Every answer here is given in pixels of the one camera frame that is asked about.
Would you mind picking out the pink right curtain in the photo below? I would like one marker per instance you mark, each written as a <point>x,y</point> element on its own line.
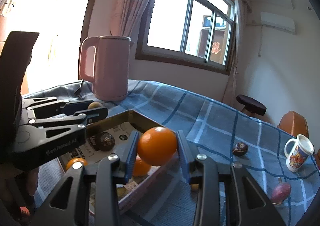
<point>242,8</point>

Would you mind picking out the window with brown frame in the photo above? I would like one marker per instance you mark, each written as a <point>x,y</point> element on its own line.
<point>194,33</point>

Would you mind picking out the brown longan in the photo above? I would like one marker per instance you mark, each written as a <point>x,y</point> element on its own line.
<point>94,105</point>
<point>194,187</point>

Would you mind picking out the dark water chestnut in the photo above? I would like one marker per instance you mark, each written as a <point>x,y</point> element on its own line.
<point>105,141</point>
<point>240,149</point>

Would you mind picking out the white air conditioner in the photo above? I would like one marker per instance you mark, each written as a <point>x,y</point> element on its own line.
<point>278,22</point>

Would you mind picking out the dark round stool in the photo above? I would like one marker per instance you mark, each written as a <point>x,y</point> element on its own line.
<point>251,107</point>

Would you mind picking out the brown leather chair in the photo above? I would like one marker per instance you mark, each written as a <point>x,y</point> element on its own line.
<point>294,124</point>

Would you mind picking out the white cartoon mug with lid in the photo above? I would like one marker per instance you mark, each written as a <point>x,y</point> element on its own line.
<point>297,150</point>

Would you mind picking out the left hand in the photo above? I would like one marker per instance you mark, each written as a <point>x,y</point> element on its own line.
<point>16,185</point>

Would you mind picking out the pink metal tin box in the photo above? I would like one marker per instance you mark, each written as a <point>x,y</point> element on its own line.
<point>120,126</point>

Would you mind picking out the orange mandarin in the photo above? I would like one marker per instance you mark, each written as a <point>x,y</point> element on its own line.
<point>141,168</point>
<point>76,163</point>
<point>157,145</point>

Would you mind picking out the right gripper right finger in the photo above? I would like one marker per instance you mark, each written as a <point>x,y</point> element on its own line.
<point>246,202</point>

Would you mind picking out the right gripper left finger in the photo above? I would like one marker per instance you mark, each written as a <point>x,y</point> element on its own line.
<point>68,202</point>

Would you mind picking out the blue plaid tablecloth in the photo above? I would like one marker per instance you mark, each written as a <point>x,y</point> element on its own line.
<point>214,128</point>

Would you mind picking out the purple round onion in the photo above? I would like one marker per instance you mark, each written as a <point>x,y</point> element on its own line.
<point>280,192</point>

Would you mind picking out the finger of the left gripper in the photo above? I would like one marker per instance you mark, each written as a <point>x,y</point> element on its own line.
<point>47,107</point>
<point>62,127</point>

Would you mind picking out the pink electric kettle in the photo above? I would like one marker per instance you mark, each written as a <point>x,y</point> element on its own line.
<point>110,66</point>

